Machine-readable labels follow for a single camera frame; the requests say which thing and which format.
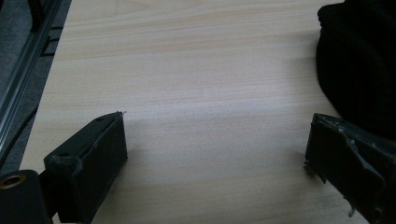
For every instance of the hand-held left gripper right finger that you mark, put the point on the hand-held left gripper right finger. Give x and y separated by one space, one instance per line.
351 161

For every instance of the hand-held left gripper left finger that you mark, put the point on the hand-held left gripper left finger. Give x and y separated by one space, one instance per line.
93 161

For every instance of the black cloth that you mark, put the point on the black cloth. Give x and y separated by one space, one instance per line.
358 62

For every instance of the metal frame rail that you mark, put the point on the metal frame rail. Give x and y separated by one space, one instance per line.
21 71

